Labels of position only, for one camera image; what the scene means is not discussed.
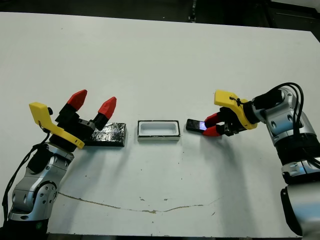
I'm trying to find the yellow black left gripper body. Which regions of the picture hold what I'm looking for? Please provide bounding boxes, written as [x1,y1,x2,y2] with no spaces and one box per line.
[29,101,97,153]

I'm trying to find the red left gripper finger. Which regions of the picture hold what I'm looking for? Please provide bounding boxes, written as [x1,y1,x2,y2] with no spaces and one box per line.
[92,96,118,131]
[55,89,88,124]

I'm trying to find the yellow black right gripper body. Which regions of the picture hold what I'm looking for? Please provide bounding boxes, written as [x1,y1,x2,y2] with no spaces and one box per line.
[214,89,257,137]

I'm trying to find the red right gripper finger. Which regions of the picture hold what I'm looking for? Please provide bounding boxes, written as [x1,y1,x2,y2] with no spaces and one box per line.
[202,124,226,137]
[204,112,222,126]

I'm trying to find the small black camera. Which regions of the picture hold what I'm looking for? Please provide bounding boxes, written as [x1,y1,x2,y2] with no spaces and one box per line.
[186,118,208,133]

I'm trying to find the glossy black box lid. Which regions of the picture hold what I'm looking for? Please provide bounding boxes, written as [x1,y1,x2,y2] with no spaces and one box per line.
[83,122,128,148]

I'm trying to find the dark background cabinet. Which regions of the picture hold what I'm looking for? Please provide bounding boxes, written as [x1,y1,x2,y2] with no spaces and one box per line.
[265,0,320,32]

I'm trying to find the white-lined camera box base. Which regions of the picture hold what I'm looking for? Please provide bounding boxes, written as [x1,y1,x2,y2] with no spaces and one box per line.
[137,120,181,143]

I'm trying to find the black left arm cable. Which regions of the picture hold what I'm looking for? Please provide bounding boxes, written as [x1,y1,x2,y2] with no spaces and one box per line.
[1,129,51,222]

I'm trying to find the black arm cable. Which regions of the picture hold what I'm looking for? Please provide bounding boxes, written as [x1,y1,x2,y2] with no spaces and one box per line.
[269,82,320,168]
[1,129,51,222]

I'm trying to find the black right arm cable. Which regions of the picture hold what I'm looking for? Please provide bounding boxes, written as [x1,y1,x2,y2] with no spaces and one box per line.
[269,82,320,168]

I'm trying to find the black background post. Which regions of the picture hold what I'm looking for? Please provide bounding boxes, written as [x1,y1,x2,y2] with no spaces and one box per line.
[187,0,199,24]

